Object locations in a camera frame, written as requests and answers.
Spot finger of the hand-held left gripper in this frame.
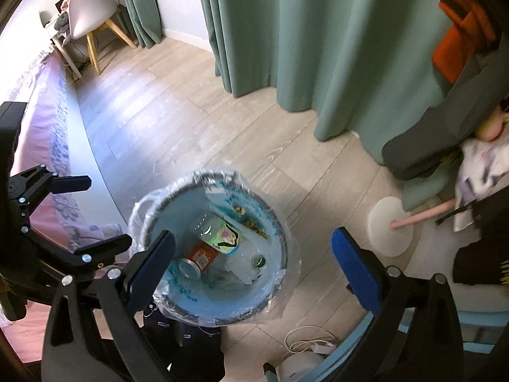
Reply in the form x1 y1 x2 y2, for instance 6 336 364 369
18 225 133 277
8 164 92 212

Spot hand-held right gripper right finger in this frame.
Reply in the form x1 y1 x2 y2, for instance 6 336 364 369
331 227 466 382

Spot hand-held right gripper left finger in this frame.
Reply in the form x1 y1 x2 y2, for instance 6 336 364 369
42 229 176 382

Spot light blue trash bin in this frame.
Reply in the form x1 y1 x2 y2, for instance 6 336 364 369
129 169 293 326
126 163 303 329

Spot pink bed sheet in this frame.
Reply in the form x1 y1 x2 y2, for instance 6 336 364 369
69 222 135 254

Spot bed with floral cover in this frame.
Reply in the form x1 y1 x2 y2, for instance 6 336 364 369
0 46 120 256

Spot red drink can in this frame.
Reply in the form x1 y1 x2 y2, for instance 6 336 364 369
177 241 218 280

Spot white round stand base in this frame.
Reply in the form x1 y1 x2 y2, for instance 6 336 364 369
367 196 415 260

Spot clear bottle green label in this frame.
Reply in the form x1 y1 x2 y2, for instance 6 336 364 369
193 212 244 256

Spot pink coat stand pole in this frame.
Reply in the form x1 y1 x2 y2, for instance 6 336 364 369
391 200 455 232

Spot small green capped bottle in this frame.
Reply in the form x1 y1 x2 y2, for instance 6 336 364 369
250 254 268 278

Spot white desk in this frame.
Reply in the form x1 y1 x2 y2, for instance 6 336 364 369
39 7 85 81

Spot white small appliance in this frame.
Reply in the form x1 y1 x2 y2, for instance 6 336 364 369
277 352 331 382

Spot dark grey clothing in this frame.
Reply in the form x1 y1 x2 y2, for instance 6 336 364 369
53 12 73 35

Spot black garment gold trim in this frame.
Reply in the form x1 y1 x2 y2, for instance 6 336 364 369
452 194 509 288

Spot dark coat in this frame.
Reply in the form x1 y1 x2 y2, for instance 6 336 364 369
381 47 509 182

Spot white chair wooden legs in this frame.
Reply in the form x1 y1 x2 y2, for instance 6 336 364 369
67 0 138 75

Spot white printed cloth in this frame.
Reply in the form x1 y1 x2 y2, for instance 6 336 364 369
454 138 509 232

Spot narrow green curtain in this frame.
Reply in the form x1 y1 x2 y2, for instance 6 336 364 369
102 0 164 49

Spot wide green curtain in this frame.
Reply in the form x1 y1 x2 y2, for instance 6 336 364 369
194 0 451 166

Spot orange jacket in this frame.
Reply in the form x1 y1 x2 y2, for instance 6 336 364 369
431 0 499 85

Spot white bed frame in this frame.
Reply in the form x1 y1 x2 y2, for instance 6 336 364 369
63 71 133 228

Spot white charger cable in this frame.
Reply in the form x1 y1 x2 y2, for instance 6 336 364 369
283 325 339 356

